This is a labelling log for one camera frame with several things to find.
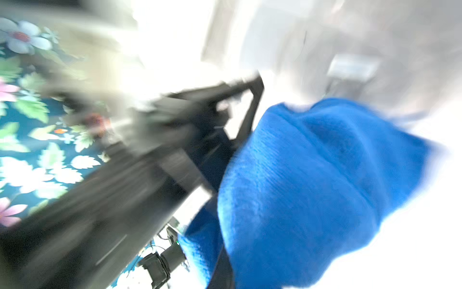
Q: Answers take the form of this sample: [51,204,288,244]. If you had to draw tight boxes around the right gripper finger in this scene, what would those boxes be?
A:
[207,246,235,289]

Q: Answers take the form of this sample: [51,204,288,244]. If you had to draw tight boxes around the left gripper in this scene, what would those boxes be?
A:
[101,74,265,195]

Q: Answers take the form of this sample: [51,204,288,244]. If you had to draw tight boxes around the blue cleaning cloth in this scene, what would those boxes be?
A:
[179,98,431,289]

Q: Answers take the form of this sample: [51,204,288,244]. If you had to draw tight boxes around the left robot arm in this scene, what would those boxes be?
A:
[1,75,265,289]

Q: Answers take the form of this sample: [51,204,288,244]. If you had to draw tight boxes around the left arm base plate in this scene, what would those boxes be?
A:
[137,242,186,289]

